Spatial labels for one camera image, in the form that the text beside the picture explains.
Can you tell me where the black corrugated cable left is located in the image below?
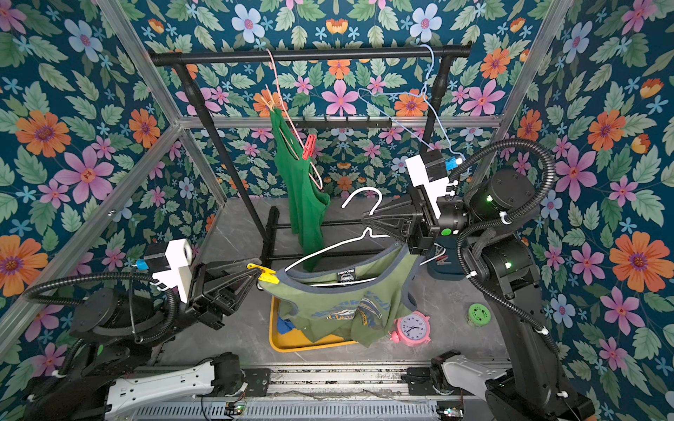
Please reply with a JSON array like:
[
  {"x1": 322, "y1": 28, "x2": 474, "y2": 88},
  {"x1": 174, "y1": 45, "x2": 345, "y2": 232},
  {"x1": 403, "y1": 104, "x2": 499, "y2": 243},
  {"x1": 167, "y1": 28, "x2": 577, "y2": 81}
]
[{"x1": 23, "y1": 271, "x2": 181, "y2": 380}]

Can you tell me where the black clothes rack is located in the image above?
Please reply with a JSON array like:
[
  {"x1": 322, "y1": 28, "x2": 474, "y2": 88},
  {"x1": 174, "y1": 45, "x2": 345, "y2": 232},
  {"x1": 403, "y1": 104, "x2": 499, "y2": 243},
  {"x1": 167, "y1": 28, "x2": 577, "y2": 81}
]
[{"x1": 148, "y1": 44, "x2": 472, "y2": 264}]

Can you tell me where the white wire hanger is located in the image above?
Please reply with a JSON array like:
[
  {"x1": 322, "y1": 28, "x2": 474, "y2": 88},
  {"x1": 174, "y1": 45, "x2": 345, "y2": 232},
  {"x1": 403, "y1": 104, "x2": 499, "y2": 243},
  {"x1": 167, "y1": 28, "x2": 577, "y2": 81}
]
[
  {"x1": 356, "y1": 44, "x2": 449, "y2": 152},
  {"x1": 283, "y1": 186, "x2": 393, "y2": 289}
]

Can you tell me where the yellow clothespin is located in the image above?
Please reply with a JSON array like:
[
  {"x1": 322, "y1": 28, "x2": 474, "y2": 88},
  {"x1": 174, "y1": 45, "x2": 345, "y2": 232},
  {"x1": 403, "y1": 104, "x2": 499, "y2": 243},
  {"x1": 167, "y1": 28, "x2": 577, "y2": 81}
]
[{"x1": 247, "y1": 263, "x2": 280, "y2": 284}]

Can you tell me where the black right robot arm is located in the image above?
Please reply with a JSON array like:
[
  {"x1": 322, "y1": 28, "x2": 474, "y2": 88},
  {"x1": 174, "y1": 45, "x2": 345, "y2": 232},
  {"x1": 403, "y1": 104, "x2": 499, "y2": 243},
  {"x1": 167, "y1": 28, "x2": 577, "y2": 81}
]
[{"x1": 363, "y1": 168, "x2": 594, "y2": 420}]

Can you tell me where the black corrugated cable right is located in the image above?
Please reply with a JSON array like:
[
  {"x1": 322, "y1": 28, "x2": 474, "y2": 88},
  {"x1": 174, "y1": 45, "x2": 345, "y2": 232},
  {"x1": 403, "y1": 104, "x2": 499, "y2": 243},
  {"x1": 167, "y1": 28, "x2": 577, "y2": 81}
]
[{"x1": 447, "y1": 138, "x2": 562, "y2": 359}]

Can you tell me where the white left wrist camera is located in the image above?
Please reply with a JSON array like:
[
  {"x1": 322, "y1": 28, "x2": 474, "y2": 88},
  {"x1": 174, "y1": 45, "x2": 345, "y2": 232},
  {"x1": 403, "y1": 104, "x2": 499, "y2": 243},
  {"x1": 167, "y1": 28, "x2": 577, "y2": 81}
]
[{"x1": 135, "y1": 239, "x2": 194, "y2": 303}]

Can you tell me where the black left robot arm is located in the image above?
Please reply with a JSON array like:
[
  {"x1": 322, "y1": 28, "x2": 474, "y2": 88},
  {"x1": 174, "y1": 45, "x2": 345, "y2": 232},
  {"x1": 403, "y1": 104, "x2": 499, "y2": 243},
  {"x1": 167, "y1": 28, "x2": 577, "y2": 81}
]
[{"x1": 24, "y1": 263, "x2": 263, "y2": 420}]

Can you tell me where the green round smiley toy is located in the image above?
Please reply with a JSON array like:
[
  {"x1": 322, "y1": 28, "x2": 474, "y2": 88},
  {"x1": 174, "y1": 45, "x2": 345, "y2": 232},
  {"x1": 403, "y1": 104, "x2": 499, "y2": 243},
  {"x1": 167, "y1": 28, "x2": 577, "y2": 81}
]
[{"x1": 466, "y1": 303, "x2": 491, "y2": 327}]

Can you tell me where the green tank top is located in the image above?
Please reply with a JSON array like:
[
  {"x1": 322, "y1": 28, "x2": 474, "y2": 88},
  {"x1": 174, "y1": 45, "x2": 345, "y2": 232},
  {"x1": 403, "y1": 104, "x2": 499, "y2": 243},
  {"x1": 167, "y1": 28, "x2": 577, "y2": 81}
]
[{"x1": 270, "y1": 109, "x2": 331, "y2": 255}]

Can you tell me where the yellow plastic tray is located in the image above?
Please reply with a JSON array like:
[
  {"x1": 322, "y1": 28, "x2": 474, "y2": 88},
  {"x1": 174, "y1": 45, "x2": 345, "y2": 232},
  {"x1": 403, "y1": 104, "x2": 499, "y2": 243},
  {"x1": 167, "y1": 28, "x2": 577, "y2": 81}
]
[{"x1": 269, "y1": 298, "x2": 357, "y2": 354}]

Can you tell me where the dark teal tray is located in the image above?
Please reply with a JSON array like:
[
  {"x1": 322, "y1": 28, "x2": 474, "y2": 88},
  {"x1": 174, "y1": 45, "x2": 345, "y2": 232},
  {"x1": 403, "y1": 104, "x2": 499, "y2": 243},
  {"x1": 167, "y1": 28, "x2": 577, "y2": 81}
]
[{"x1": 425, "y1": 243, "x2": 464, "y2": 282}]

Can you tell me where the olive grey tank top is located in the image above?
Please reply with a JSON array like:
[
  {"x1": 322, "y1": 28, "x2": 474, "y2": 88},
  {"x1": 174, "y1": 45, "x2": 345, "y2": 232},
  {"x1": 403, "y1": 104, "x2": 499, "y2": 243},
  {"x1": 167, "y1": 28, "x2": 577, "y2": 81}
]
[{"x1": 262, "y1": 244, "x2": 423, "y2": 347}]

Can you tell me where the black corrugated cable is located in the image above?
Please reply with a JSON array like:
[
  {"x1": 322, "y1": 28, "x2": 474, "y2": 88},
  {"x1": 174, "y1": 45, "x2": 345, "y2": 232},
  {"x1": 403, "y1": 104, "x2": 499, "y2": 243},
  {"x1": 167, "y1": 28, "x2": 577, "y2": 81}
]
[
  {"x1": 447, "y1": 138, "x2": 562, "y2": 359},
  {"x1": 23, "y1": 271, "x2": 181, "y2": 380}
]

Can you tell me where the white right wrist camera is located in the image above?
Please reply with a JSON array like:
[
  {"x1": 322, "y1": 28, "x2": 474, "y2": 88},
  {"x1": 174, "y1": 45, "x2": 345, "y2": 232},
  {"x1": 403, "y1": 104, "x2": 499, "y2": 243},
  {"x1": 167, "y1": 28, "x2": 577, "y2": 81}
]
[{"x1": 405, "y1": 149, "x2": 463, "y2": 219}]

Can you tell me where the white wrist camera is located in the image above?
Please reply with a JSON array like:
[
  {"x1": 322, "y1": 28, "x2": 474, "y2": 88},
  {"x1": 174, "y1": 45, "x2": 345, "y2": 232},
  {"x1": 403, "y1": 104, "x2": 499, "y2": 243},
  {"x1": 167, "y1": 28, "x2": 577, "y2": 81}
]
[
  {"x1": 135, "y1": 239, "x2": 194, "y2": 303},
  {"x1": 405, "y1": 149, "x2": 463, "y2": 219}
]

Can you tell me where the blue tank top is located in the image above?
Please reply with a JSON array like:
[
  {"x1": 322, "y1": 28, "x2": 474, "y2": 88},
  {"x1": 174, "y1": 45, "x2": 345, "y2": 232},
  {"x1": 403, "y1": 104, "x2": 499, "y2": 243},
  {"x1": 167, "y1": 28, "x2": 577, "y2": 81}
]
[{"x1": 277, "y1": 318, "x2": 296, "y2": 335}]

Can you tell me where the pink alarm clock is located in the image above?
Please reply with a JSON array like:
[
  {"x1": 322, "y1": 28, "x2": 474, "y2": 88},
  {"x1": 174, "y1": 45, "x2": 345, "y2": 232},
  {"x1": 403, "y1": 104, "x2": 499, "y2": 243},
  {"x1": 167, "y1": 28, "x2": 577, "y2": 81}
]
[{"x1": 390, "y1": 312, "x2": 431, "y2": 347}]

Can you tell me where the pink wire hanger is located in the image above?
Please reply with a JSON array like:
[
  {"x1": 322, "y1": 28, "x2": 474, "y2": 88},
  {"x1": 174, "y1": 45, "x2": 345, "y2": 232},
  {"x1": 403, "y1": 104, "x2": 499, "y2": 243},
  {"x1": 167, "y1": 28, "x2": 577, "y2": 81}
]
[{"x1": 262, "y1": 48, "x2": 325, "y2": 191}]

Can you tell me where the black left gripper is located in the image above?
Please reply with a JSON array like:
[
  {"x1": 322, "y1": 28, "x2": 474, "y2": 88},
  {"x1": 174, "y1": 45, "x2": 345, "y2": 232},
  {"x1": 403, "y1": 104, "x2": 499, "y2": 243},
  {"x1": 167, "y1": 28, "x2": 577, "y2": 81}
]
[{"x1": 132, "y1": 258, "x2": 250, "y2": 347}]

